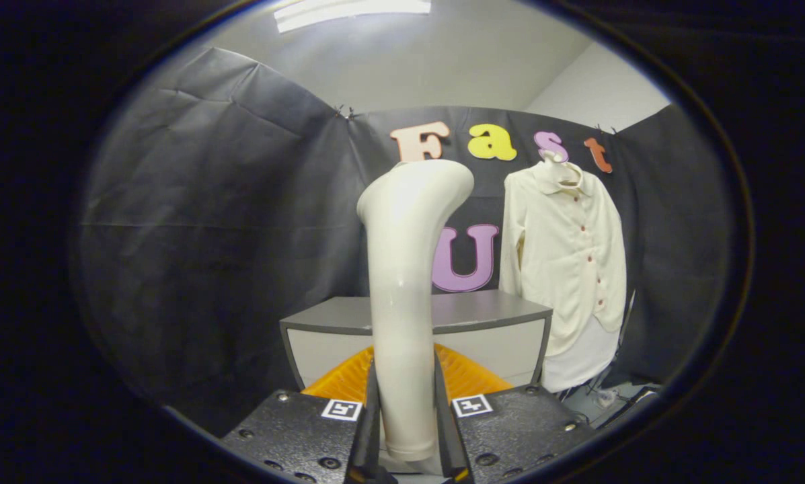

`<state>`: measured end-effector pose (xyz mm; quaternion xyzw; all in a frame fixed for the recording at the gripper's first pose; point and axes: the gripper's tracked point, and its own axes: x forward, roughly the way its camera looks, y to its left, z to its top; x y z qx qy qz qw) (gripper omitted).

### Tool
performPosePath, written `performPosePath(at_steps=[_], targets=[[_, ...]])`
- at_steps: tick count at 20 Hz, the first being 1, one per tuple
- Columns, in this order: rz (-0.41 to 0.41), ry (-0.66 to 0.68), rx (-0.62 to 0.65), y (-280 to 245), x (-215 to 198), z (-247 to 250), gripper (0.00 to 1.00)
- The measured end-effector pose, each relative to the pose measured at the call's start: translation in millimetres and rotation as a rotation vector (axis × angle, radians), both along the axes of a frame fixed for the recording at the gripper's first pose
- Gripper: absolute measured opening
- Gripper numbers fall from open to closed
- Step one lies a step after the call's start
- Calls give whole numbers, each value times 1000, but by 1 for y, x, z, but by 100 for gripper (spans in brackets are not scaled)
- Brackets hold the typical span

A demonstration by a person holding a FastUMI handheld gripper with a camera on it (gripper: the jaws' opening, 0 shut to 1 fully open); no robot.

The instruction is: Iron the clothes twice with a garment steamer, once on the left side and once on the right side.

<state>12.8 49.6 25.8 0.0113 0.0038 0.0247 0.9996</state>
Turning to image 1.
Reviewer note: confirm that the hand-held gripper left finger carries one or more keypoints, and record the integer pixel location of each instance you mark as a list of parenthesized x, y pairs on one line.
[(301, 437)]

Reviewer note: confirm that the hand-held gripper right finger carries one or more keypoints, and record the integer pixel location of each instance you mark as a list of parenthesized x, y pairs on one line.
[(510, 437)]

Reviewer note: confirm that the cream button-up shirt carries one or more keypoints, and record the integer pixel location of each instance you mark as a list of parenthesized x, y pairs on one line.
[(563, 269)]

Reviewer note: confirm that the cream garment steamer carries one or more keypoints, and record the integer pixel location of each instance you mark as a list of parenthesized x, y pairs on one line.
[(402, 269)]

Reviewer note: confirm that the white sheet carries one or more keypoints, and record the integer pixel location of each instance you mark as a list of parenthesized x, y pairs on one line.
[(584, 366)]

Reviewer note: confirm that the clear plastic bag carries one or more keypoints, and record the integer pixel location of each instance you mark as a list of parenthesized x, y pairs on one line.
[(605, 398)]

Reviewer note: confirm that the grey cabinet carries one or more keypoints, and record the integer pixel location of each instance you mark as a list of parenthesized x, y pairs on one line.
[(496, 329)]

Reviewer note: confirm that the black backdrop cloth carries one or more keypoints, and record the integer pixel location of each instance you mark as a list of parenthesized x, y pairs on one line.
[(207, 235)]

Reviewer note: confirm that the cream plastic hanger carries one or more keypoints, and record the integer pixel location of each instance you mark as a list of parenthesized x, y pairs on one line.
[(555, 161)]

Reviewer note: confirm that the ceiling light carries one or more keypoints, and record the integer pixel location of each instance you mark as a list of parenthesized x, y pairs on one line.
[(348, 12)]

